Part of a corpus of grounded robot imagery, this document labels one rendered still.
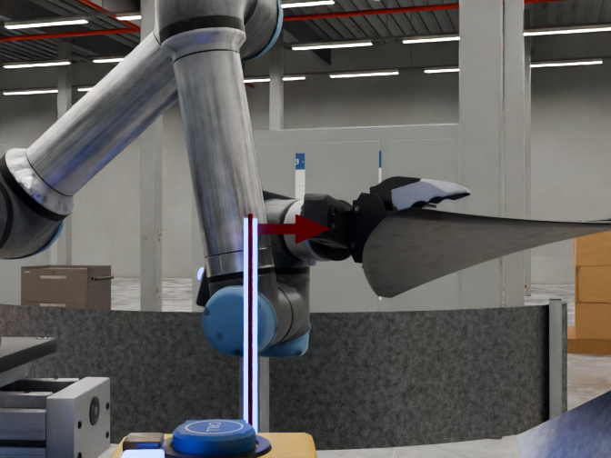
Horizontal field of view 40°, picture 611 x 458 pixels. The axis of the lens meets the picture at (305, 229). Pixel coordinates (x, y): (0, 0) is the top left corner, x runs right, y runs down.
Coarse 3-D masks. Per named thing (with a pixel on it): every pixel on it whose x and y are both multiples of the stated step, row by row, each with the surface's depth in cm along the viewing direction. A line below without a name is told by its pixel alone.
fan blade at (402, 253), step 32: (384, 224) 60; (416, 224) 60; (448, 224) 59; (480, 224) 59; (512, 224) 59; (544, 224) 60; (576, 224) 60; (608, 224) 61; (384, 256) 68; (416, 256) 69; (448, 256) 71; (480, 256) 73; (384, 288) 76
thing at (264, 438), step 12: (120, 444) 42; (168, 444) 41; (264, 444) 41; (276, 444) 41; (288, 444) 41; (300, 444) 41; (312, 444) 42; (120, 456) 39; (168, 456) 39; (180, 456) 38; (192, 456) 38; (204, 456) 38; (216, 456) 38; (228, 456) 38; (240, 456) 38; (252, 456) 39; (264, 456) 39; (276, 456) 39; (288, 456) 39; (300, 456) 39; (312, 456) 39
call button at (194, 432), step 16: (176, 432) 40; (192, 432) 40; (208, 432) 40; (224, 432) 40; (240, 432) 40; (176, 448) 40; (192, 448) 39; (208, 448) 39; (224, 448) 39; (240, 448) 39
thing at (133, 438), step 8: (128, 440) 40; (136, 440) 40; (144, 440) 40; (152, 440) 40; (160, 440) 40; (128, 448) 40; (136, 448) 40; (144, 448) 40; (152, 448) 40; (160, 448) 40
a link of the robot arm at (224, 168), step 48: (192, 0) 90; (240, 0) 94; (192, 48) 91; (192, 96) 91; (240, 96) 92; (192, 144) 91; (240, 144) 91; (240, 192) 90; (240, 240) 90; (240, 288) 88; (240, 336) 87
